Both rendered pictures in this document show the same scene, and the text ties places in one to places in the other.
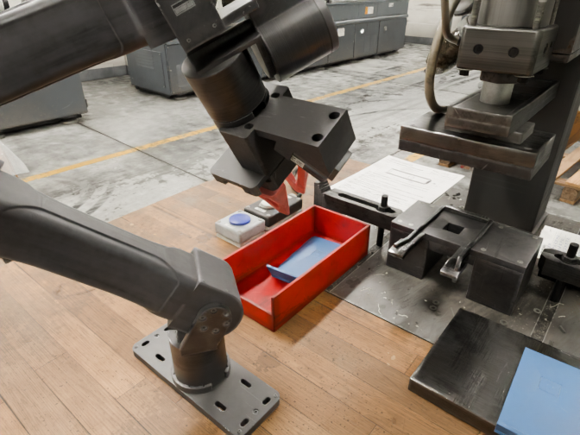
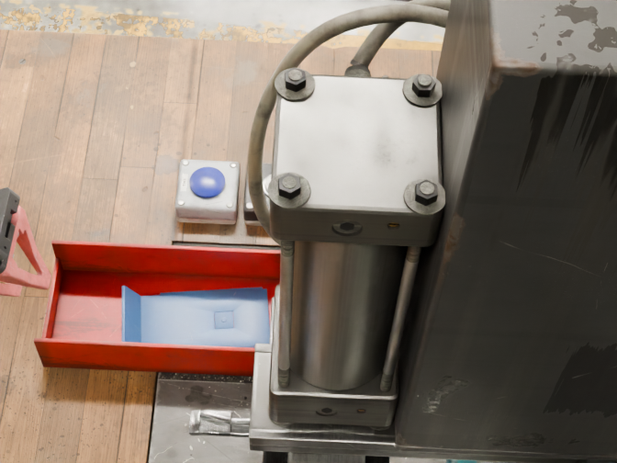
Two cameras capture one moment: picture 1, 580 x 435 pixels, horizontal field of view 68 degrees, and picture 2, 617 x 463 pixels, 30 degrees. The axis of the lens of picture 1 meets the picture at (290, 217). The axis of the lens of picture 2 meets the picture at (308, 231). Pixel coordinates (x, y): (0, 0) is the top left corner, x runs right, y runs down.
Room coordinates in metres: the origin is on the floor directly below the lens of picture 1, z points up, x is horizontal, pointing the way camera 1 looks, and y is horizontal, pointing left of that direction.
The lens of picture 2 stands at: (0.32, -0.54, 2.00)
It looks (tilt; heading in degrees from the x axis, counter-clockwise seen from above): 58 degrees down; 50
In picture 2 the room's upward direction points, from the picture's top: 3 degrees clockwise
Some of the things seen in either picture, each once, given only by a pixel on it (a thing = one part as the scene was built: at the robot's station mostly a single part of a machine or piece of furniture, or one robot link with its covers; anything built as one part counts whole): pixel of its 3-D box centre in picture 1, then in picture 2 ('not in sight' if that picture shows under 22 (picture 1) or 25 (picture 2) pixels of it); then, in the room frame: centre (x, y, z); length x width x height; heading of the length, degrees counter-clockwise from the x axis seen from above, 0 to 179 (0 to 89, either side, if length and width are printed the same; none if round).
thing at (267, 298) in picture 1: (297, 259); (166, 308); (0.58, -0.01, 0.93); 0.25 x 0.12 x 0.06; 141
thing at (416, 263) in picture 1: (459, 255); not in sight; (0.58, -0.27, 0.94); 0.20 x 0.10 x 0.07; 51
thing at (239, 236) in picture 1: (240, 233); (208, 197); (0.70, 0.09, 0.90); 0.07 x 0.07 x 0.06; 51
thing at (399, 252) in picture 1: (406, 243); (229, 423); (0.54, -0.17, 0.98); 0.07 x 0.02 x 0.01; 141
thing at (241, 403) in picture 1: (198, 352); not in sight; (0.37, 0.11, 0.94); 0.20 x 0.07 x 0.08; 51
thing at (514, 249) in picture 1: (464, 231); not in sight; (0.58, -0.27, 0.98); 0.20 x 0.10 x 0.01; 51
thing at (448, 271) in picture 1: (458, 262); not in sight; (0.49, -0.23, 0.98); 0.07 x 0.02 x 0.01; 141
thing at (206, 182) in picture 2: (240, 221); (207, 185); (0.70, 0.09, 0.93); 0.04 x 0.04 x 0.02
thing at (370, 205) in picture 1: (362, 214); not in sight; (0.69, -0.13, 0.95); 0.15 x 0.03 x 0.10; 51
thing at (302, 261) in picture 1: (310, 256); (196, 316); (0.60, -0.03, 0.92); 0.15 x 0.07 x 0.03; 147
